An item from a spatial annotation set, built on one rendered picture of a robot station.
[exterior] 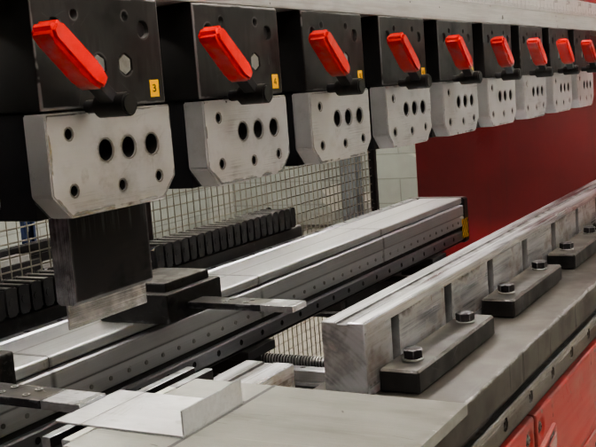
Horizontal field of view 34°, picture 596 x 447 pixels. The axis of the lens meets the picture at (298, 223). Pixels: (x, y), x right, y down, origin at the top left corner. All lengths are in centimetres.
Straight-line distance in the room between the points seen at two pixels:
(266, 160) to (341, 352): 35
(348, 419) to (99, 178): 27
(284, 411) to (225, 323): 61
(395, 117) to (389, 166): 744
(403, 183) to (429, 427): 793
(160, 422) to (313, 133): 39
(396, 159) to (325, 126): 758
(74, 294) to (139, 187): 10
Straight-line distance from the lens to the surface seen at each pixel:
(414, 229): 203
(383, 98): 124
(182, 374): 95
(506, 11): 175
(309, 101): 106
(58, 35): 70
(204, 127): 89
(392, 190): 871
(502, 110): 168
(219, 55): 87
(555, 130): 288
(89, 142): 76
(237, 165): 93
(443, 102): 143
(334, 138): 111
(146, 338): 127
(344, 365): 124
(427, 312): 141
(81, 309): 82
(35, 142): 74
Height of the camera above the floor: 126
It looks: 8 degrees down
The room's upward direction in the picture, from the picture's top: 4 degrees counter-clockwise
